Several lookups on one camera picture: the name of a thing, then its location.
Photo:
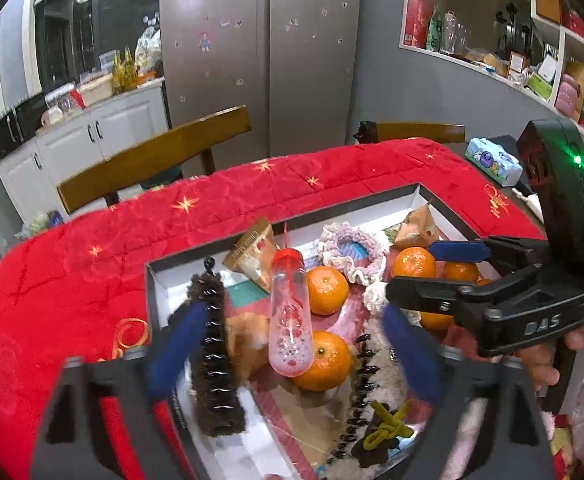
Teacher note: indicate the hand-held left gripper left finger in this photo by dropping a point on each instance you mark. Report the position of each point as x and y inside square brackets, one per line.
[177, 345]

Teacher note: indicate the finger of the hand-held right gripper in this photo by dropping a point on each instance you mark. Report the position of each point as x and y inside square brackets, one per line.
[432, 292]
[459, 251]

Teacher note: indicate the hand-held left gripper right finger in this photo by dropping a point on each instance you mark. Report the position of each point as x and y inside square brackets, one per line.
[412, 355]

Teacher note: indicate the clear bottle with red cap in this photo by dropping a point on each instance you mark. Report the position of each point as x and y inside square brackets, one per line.
[289, 320]

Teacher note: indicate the shallow box with red lining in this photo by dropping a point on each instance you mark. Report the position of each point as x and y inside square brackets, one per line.
[292, 430]

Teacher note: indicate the person's right hand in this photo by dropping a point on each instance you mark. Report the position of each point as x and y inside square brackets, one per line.
[537, 372]

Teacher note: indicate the white fluffy scrunchie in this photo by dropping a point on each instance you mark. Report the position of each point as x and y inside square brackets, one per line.
[387, 380]

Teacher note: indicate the orange with stem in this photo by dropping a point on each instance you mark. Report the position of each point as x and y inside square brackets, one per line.
[413, 262]

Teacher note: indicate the brown pyramid snack packet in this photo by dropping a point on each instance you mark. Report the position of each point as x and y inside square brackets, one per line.
[419, 227]
[257, 260]

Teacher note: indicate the white plastic object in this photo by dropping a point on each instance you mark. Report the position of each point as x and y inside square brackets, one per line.
[532, 202]

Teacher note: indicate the cream crocheted scrunchie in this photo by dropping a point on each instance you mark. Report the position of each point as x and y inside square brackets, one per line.
[377, 296]

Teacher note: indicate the yellow rubber band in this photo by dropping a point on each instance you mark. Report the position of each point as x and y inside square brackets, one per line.
[122, 340]

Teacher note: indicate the blue tissue pack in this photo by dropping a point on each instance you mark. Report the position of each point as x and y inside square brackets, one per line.
[494, 160]

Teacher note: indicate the red printed blanket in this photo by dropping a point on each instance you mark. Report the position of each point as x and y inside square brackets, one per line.
[97, 270]

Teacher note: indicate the wooden chair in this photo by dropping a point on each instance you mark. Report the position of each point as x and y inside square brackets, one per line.
[157, 165]
[417, 132]

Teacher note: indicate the pink bag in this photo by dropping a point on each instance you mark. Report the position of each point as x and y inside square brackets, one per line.
[567, 95]

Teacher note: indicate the small black object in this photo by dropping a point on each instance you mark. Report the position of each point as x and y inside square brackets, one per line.
[364, 132]

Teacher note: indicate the green box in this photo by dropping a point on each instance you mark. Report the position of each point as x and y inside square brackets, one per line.
[539, 85]

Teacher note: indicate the clear glass jars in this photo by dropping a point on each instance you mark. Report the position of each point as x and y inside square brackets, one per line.
[454, 35]

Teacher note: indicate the red bag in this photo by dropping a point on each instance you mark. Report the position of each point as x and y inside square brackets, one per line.
[574, 22]

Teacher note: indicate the white kitchen cabinet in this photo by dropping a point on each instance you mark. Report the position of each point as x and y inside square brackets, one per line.
[72, 145]

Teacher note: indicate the red gift box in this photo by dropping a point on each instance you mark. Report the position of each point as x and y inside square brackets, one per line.
[417, 17]

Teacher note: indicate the beige container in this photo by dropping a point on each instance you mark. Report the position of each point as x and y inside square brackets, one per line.
[94, 91]

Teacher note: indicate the steel refrigerator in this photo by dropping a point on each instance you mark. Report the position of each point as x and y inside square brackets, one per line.
[262, 60]

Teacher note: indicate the black microwave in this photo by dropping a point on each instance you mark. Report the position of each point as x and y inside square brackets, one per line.
[12, 125]

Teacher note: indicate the yellow bottles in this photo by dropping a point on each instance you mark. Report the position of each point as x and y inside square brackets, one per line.
[124, 70]

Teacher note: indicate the white wall shelf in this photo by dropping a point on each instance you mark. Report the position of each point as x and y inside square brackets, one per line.
[452, 57]

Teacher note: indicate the dark glass wall cabinet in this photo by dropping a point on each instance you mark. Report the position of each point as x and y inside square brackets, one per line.
[97, 25]

